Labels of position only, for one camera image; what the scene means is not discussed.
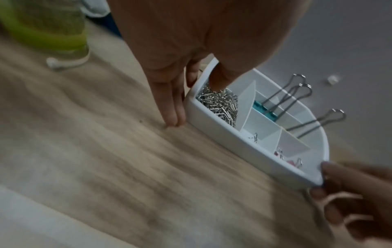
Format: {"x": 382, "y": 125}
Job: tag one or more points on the pile of silver paper clips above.
{"x": 220, "y": 104}

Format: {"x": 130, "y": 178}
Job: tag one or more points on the large blue binder clip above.
{"x": 266, "y": 110}

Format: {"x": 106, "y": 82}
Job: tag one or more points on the person's right hand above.
{"x": 361, "y": 193}

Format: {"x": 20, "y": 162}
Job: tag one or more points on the green drink bottle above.
{"x": 46, "y": 31}

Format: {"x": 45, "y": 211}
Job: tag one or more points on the clear plastic bag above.
{"x": 95, "y": 8}

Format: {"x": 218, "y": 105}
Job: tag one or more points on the small yellow binder clip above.
{"x": 254, "y": 138}

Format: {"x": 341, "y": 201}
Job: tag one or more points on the white desk organizer tray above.
{"x": 232, "y": 143}

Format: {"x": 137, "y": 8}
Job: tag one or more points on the person's left hand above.
{"x": 199, "y": 29}

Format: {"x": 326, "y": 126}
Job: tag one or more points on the large yellow binder clip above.
{"x": 318, "y": 122}

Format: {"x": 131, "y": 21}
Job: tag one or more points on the small pink binder clip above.
{"x": 295, "y": 163}
{"x": 278, "y": 153}

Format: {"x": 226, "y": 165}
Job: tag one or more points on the blue flat box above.
{"x": 115, "y": 26}

